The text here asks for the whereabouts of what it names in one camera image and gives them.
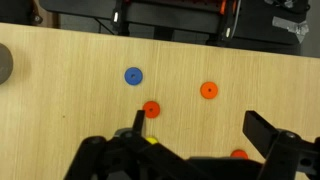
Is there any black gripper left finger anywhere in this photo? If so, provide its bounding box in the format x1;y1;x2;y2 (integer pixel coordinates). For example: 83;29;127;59
63;109;214;180

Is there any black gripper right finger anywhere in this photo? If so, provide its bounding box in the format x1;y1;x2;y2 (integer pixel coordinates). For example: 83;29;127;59
242;111;320;180

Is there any yellow round block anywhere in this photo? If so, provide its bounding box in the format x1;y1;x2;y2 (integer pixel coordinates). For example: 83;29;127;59
146;136;159;144

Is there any red-orange round block near edge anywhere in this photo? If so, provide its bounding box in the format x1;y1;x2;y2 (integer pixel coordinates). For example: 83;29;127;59
231;149;248;159

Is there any blue round block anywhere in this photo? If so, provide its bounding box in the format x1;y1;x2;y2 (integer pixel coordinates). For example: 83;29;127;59
124;67;143;85

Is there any orange round block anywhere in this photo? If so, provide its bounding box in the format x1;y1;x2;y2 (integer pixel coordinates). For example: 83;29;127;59
200;82;218;99

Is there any black bag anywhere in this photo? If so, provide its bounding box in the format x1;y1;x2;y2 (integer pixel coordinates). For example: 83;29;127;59
40;0;310;54

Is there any grey tape roll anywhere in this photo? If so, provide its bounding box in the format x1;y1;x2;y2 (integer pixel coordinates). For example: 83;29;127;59
0;44;13;84

